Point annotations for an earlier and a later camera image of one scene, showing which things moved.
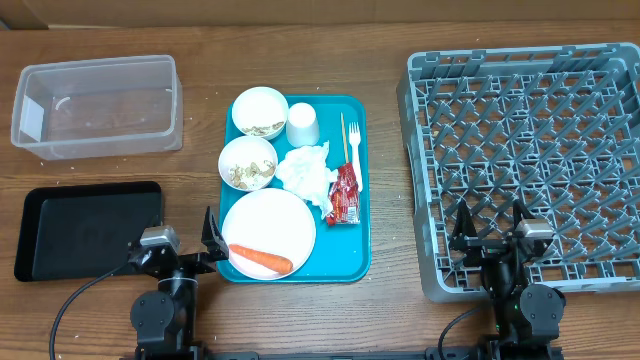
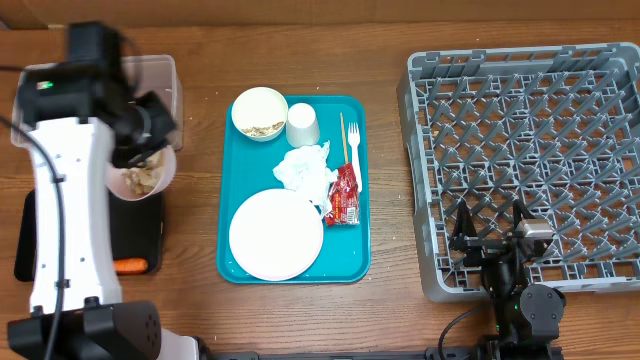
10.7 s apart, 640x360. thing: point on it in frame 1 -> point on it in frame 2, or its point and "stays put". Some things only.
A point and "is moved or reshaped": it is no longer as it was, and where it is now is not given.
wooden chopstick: [345, 139] stays put
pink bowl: [247, 163] -> [145, 179]
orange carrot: [271, 262] is moved or reshaped
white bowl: [261, 112] stays put
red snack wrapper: [344, 197] stays put
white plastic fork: [354, 136] stays put
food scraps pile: [246, 177] -> [143, 178]
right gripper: [463, 236] stays put
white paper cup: [302, 128] stays put
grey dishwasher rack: [556, 127] stays put
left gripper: [207, 262] -> [164, 126]
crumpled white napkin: [304, 173] stays put
